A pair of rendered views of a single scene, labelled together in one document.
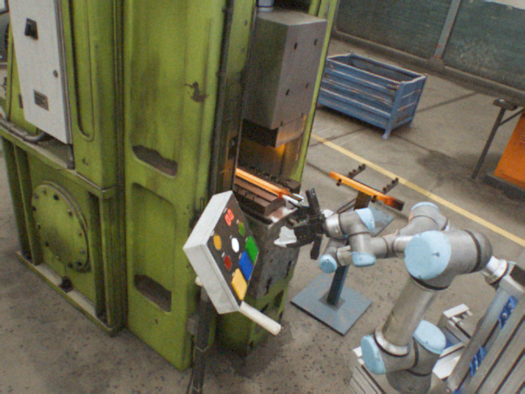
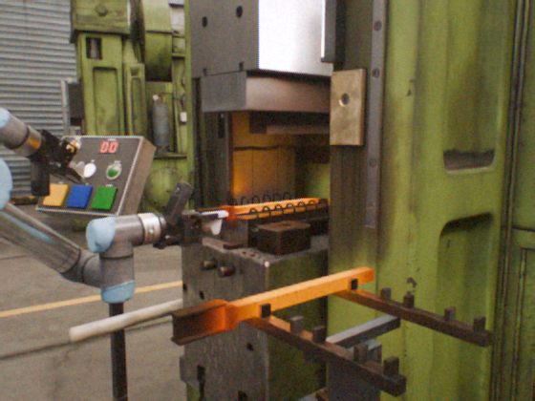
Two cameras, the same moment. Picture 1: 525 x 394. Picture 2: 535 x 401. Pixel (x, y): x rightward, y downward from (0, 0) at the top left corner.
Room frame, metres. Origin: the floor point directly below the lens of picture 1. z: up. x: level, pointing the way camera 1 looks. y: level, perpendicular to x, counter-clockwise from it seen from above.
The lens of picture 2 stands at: (2.28, -1.30, 1.22)
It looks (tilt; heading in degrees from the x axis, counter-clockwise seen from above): 9 degrees down; 107
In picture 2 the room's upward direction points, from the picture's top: straight up
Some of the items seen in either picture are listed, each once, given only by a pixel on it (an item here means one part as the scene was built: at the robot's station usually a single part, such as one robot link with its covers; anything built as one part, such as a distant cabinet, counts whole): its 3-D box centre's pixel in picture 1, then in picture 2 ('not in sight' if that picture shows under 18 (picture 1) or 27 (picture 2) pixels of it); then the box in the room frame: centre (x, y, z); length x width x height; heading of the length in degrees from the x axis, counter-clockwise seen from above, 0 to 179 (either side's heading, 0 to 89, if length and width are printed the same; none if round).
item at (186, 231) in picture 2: (310, 212); (176, 228); (1.71, -0.22, 0.98); 0.12 x 0.08 x 0.09; 59
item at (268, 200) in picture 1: (241, 185); (280, 218); (1.88, 0.11, 0.96); 0.42 x 0.20 x 0.09; 59
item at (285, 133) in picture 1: (251, 116); (280, 96); (1.88, 0.11, 1.32); 0.42 x 0.20 x 0.10; 59
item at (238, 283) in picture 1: (238, 284); (56, 195); (1.13, 0.04, 1.01); 0.07 x 0.05 x 0.07; 174
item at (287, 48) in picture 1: (264, 59); (291, 3); (1.92, 0.09, 1.56); 0.42 x 0.39 x 0.40; 59
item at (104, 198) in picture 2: (250, 249); (105, 199); (1.33, 0.01, 1.01); 0.07 x 0.05 x 0.07; 174
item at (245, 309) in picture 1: (237, 304); (139, 316); (1.43, 0.03, 0.62); 0.44 x 0.05 x 0.05; 59
